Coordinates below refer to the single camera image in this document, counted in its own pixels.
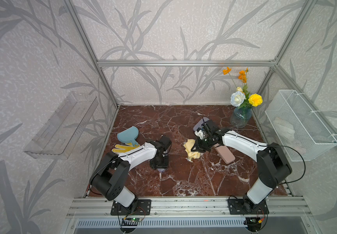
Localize pink eyeglass case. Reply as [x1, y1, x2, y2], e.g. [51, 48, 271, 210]
[214, 144, 236, 164]

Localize yellow microfiber cloth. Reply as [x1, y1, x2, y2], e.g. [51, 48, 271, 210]
[183, 139, 201, 162]

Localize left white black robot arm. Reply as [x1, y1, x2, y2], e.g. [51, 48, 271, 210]
[89, 136, 171, 208]

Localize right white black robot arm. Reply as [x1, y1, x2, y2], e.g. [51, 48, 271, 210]
[191, 118, 292, 207]

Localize glass flower vase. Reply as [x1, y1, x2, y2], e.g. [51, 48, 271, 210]
[230, 107, 252, 128]

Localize yellow white work glove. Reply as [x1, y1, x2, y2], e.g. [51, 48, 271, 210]
[112, 143, 140, 154]

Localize artificial flower bouquet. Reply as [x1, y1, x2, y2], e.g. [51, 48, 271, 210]
[230, 68, 263, 109]

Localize white items in basket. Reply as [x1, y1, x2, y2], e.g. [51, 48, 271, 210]
[273, 117, 296, 141]

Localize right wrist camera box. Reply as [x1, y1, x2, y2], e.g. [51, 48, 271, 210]
[194, 129, 205, 140]

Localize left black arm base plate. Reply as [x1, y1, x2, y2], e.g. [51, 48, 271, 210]
[111, 199, 152, 216]

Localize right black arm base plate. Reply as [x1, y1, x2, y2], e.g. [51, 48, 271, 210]
[227, 195, 270, 215]

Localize white wire mesh basket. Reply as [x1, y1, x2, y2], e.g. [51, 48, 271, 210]
[265, 90, 337, 162]

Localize aluminium front rail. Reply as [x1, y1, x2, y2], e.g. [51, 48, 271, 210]
[66, 196, 313, 218]

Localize clear acrylic wall shelf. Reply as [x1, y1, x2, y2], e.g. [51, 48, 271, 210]
[23, 91, 99, 160]

